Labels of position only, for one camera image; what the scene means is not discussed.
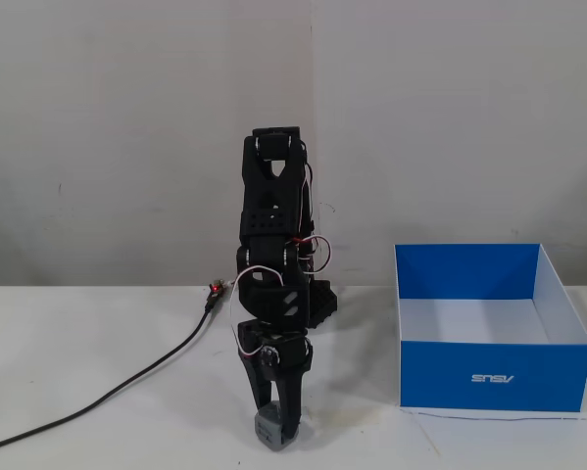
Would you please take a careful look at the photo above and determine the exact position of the thin white thread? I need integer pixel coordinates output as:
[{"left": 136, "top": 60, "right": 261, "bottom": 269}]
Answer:
[{"left": 409, "top": 409, "right": 587, "bottom": 423}]

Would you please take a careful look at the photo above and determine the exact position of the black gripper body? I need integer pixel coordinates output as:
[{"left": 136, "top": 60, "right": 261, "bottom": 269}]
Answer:
[{"left": 236, "top": 319, "right": 315, "bottom": 389}]

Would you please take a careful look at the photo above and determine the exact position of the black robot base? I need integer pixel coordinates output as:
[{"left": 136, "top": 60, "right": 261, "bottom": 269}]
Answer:
[{"left": 304, "top": 278, "right": 339, "bottom": 330}]

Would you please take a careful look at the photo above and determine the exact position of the black power cable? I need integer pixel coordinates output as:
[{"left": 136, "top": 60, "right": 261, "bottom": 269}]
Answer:
[{"left": 0, "top": 293, "right": 221, "bottom": 454}]

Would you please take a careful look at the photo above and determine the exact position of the blue ASUS cardboard box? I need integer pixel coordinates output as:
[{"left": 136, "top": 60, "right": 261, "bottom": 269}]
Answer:
[{"left": 393, "top": 243, "right": 587, "bottom": 413}]

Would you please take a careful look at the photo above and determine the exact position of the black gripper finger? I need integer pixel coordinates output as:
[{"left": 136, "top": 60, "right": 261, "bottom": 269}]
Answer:
[
  {"left": 238, "top": 355, "right": 275, "bottom": 416},
  {"left": 271, "top": 367, "right": 308, "bottom": 440}
]

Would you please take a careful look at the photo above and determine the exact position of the gray printed cube block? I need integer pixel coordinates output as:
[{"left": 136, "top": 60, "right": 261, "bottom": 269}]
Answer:
[{"left": 254, "top": 399, "right": 302, "bottom": 452}]

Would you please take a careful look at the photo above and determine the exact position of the red and white wire bundle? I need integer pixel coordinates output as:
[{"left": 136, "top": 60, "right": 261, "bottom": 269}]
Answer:
[{"left": 287, "top": 161, "right": 336, "bottom": 275}]

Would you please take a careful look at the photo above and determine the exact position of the small red LED board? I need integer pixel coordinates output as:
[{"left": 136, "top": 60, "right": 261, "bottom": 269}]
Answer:
[{"left": 207, "top": 277, "right": 231, "bottom": 301}]

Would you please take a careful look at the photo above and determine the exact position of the white servo wire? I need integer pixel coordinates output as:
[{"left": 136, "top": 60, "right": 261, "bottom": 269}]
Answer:
[{"left": 226, "top": 264, "right": 286, "bottom": 359}]

